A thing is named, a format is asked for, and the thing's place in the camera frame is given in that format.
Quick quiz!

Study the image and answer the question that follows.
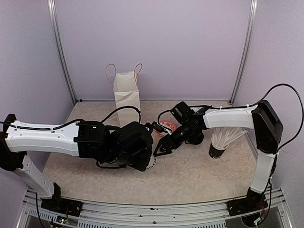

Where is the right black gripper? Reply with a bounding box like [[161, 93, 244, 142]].
[[153, 121, 197, 156]]

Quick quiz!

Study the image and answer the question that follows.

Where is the black plastic cup lid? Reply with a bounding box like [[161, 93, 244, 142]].
[[185, 132, 204, 145]]

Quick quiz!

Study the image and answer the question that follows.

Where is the white paper coffee cup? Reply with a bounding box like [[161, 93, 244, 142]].
[[147, 155, 156, 169]]

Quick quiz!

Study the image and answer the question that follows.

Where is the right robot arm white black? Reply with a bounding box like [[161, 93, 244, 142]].
[[153, 100, 283, 211]]

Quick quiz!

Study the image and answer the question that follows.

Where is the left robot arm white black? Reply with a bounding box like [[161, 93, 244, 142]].
[[0, 114, 153, 211]]

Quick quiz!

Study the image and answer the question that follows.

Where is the white paper takeout bag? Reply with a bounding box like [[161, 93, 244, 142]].
[[107, 63, 143, 127]]

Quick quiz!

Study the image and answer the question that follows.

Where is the red patterned small bowl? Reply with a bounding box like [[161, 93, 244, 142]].
[[155, 120, 177, 137]]

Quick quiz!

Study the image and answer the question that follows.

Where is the black cup holding straws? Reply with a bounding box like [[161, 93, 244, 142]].
[[209, 142, 229, 159]]

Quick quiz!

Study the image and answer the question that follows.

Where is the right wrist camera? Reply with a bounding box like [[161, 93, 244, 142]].
[[170, 101, 194, 124]]

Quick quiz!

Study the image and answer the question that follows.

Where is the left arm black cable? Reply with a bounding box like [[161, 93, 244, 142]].
[[0, 106, 143, 131]]

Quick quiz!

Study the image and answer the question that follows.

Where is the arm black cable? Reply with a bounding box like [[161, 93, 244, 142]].
[[156, 83, 304, 152], [0, 106, 143, 131]]

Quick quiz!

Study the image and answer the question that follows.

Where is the aluminium front rail frame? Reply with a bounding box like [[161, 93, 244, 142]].
[[16, 187, 293, 228]]

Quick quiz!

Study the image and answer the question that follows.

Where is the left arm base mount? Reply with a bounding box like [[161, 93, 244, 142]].
[[41, 198, 83, 217]]

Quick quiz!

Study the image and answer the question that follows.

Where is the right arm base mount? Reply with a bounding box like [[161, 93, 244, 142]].
[[226, 197, 268, 216]]

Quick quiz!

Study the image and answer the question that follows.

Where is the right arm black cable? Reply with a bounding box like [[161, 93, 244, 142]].
[[156, 83, 304, 152]]

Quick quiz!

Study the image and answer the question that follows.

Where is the left aluminium corner post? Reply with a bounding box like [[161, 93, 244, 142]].
[[47, 0, 77, 105]]

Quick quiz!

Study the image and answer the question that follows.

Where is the aluminium corner post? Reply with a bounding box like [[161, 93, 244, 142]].
[[47, 0, 77, 105], [229, 0, 258, 105]]

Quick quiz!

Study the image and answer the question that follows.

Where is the right aluminium corner post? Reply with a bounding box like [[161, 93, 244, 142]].
[[229, 0, 258, 105]]

